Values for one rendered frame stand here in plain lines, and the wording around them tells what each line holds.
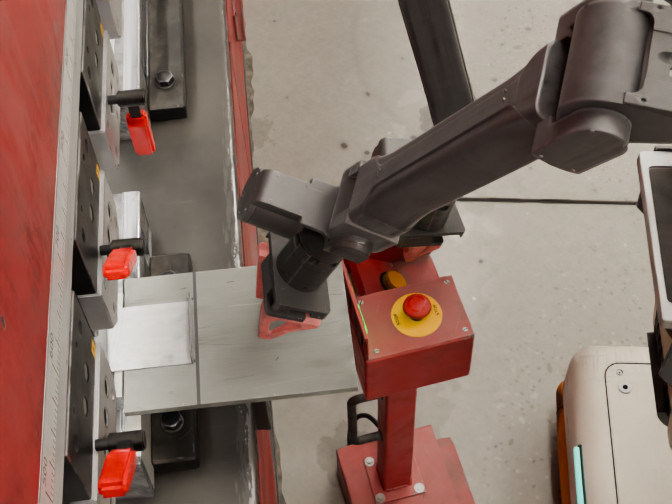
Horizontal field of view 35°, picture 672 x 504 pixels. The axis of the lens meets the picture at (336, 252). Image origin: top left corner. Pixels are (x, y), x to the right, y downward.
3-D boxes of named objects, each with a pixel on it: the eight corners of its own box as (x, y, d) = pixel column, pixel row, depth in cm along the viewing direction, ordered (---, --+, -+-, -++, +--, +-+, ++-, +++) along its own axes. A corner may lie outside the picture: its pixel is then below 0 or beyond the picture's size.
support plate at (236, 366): (358, 391, 122) (358, 387, 121) (125, 416, 121) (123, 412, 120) (341, 261, 132) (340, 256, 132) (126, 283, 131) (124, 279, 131)
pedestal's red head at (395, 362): (469, 376, 160) (479, 311, 145) (365, 402, 158) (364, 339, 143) (429, 268, 171) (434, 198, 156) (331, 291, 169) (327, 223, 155)
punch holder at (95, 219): (117, 338, 106) (79, 239, 92) (30, 347, 105) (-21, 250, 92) (119, 216, 114) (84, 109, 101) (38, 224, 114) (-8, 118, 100)
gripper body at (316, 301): (268, 312, 114) (299, 274, 109) (262, 236, 120) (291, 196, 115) (323, 323, 117) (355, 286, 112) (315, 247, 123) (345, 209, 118)
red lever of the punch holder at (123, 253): (131, 261, 93) (143, 234, 102) (83, 266, 93) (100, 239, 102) (134, 281, 94) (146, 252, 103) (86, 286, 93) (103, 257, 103)
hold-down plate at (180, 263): (200, 468, 130) (196, 458, 127) (155, 473, 129) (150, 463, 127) (192, 263, 147) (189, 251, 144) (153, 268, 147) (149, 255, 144)
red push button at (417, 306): (434, 325, 152) (435, 312, 149) (406, 332, 151) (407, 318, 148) (425, 302, 154) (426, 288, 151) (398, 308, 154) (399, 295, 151)
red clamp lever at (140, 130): (159, 156, 122) (144, 96, 114) (123, 160, 122) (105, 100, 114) (159, 144, 123) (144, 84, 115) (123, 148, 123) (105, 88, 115)
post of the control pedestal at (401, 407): (411, 485, 208) (421, 343, 163) (384, 492, 207) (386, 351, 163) (403, 460, 211) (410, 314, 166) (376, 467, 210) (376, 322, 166)
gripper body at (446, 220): (382, 208, 152) (396, 173, 147) (448, 204, 156) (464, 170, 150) (395, 244, 149) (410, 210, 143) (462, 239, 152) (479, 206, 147)
